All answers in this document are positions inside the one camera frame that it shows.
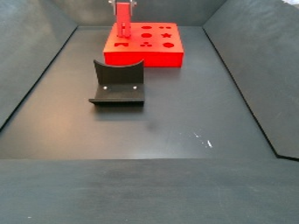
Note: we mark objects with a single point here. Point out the red double-square peg object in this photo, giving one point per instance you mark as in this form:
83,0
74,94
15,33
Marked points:
123,20

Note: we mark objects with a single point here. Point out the red shape sorter block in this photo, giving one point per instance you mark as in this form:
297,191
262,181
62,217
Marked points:
154,43

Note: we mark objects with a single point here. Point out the black curved holder stand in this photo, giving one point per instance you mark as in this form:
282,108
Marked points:
121,84

